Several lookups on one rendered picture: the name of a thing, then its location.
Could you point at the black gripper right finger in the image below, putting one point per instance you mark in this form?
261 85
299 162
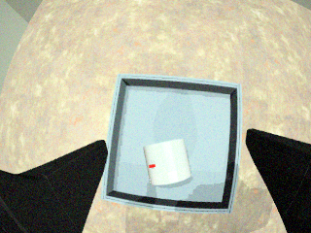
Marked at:
285 166

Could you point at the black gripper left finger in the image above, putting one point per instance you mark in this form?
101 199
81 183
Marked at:
55 197

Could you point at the white cylinder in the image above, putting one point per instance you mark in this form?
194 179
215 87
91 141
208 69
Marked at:
167 161

